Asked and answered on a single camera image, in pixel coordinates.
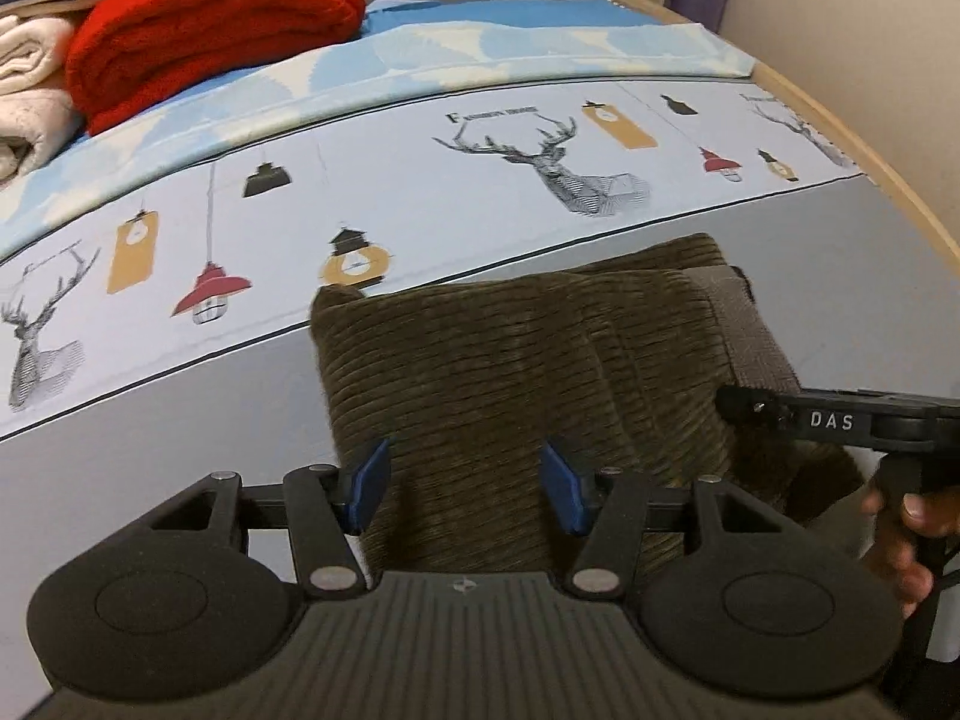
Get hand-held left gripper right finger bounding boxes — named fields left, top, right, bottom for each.
left=540, top=441, right=760, bottom=601

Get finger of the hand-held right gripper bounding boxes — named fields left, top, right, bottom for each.
left=716, top=386, right=792, bottom=432

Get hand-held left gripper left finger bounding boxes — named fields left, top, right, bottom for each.
left=139, top=439, right=392, bottom=602

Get dark olive corduroy pants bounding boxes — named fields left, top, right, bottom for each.
left=311, top=232, right=867, bottom=578

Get person's right hand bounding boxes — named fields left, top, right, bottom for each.
left=862, top=487, right=960, bottom=620

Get deer printed bed sheet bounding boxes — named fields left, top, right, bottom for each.
left=0, top=0, right=960, bottom=713

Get light blue patterned blanket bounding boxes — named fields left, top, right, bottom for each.
left=0, top=0, right=755, bottom=260

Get red folded blanket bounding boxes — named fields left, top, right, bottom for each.
left=64, top=0, right=367, bottom=137

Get cream folded blanket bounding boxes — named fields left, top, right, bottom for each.
left=0, top=13, right=83, bottom=185

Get wooden bed frame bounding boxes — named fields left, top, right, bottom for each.
left=577, top=0, right=960, bottom=271

